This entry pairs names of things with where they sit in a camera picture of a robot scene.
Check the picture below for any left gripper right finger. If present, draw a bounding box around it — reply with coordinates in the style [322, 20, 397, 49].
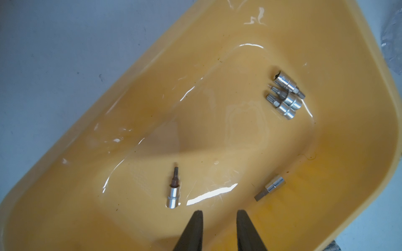
[236, 210, 268, 251]

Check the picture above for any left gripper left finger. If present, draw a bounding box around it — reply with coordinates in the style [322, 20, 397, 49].
[173, 210, 204, 251]

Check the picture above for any silver socket bit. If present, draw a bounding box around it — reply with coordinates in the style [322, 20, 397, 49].
[254, 175, 285, 201]
[273, 71, 306, 99]
[271, 87, 303, 110]
[166, 167, 180, 209]
[266, 94, 296, 120]

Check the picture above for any yellow plastic storage box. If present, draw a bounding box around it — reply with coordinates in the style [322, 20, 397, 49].
[1, 1, 402, 251]

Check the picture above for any clear plastic cup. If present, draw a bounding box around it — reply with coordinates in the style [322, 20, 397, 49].
[381, 8, 402, 75]

